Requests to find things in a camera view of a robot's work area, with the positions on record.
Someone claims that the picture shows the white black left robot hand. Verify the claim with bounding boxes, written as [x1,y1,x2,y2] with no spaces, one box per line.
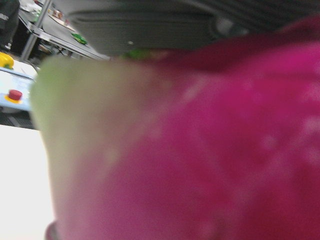
[67,0,320,51]

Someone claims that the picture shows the pink dragon fruit green leaves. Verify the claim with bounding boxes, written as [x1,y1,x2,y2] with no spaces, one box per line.
[29,14,320,240]

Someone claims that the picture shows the small green object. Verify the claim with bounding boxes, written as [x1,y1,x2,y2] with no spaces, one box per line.
[71,32,89,45]

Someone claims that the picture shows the grey metal workbench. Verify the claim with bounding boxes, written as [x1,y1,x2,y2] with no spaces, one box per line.
[18,9,111,61]

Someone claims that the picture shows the person in dark clothes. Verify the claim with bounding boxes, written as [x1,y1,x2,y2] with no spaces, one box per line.
[0,0,20,51]

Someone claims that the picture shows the teach pendant with red button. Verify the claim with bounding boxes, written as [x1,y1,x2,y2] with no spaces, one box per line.
[0,67,38,112]

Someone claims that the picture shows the yellow bell pepper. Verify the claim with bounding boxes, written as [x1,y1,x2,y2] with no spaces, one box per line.
[0,51,15,70]

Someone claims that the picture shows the white table cover sheet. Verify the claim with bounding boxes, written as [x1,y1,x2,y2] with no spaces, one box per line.
[0,124,57,240]

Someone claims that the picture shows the aluminium extrusion post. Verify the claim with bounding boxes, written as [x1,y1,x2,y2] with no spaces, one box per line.
[19,0,53,62]

